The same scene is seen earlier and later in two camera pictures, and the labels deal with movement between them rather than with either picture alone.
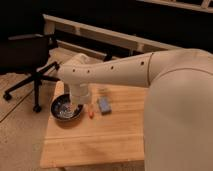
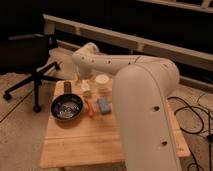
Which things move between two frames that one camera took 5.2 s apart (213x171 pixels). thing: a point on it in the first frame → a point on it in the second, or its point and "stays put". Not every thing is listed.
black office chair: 29,55 stays put
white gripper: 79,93 → 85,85
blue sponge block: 104,105 stays put
